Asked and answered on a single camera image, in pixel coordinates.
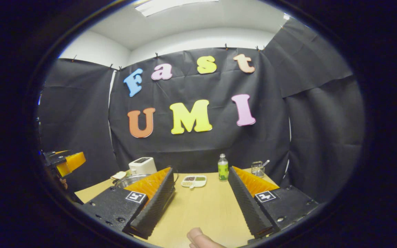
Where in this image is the large ceiling light panel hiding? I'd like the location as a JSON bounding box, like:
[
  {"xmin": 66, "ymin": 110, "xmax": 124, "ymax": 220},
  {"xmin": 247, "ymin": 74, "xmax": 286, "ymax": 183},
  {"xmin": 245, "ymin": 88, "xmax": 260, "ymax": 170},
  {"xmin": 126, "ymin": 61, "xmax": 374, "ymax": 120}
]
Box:
[{"xmin": 135, "ymin": 0, "xmax": 220, "ymax": 17}]

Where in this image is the black backdrop cloth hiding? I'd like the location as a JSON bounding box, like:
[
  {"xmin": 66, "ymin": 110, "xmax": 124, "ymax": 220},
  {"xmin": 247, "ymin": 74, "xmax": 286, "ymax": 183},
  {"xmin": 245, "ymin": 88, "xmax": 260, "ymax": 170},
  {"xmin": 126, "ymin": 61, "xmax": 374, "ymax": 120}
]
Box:
[{"xmin": 37, "ymin": 17, "xmax": 366, "ymax": 204}]

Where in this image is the green label bottle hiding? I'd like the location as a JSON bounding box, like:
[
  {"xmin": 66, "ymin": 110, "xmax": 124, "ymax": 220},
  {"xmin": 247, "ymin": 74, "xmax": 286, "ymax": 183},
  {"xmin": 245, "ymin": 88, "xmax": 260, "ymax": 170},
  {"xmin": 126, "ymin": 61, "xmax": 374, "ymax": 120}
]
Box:
[{"xmin": 218, "ymin": 154, "xmax": 229, "ymax": 182}]

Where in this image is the stainless steel pot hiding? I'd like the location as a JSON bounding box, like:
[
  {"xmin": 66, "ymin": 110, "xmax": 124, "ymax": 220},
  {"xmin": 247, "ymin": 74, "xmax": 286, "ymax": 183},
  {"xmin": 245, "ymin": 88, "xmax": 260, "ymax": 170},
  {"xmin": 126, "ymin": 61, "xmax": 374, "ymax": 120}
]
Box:
[{"xmin": 115, "ymin": 174, "xmax": 151, "ymax": 189}]

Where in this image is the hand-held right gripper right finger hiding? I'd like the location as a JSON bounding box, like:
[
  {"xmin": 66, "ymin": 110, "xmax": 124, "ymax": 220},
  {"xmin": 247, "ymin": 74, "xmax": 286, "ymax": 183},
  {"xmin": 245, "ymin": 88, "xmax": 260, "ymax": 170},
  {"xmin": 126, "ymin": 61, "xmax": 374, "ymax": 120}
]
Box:
[{"xmin": 228, "ymin": 166, "xmax": 319, "ymax": 239}]

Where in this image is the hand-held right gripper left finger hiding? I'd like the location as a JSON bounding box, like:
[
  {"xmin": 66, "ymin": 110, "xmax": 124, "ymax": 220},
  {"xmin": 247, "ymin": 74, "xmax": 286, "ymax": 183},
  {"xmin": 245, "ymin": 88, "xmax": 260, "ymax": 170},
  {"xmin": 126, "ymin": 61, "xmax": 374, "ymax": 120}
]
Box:
[{"xmin": 81, "ymin": 167, "xmax": 176, "ymax": 240}]

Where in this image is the white divided dish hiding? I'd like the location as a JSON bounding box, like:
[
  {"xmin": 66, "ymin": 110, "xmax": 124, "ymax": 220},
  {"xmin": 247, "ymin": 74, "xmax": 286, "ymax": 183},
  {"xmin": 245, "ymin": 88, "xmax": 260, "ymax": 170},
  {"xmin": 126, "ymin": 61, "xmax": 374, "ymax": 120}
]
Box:
[{"xmin": 181, "ymin": 175, "xmax": 207, "ymax": 189}]

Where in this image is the white toaster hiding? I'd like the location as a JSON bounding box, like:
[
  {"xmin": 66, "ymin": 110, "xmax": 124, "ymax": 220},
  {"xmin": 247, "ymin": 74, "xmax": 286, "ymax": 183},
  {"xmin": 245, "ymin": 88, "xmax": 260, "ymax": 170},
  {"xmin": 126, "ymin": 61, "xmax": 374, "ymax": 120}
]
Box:
[{"xmin": 129, "ymin": 157, "xmax": 157, "ymax": 175}]

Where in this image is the wire mesh holder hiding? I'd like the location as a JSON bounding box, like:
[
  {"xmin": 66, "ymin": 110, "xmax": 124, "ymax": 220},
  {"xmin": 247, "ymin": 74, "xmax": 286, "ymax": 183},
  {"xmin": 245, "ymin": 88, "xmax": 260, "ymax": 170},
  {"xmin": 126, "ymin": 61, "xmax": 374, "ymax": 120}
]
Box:
[{"xmin": 251, "ymin": 161, "xmax": 264, "ymax": 177}]

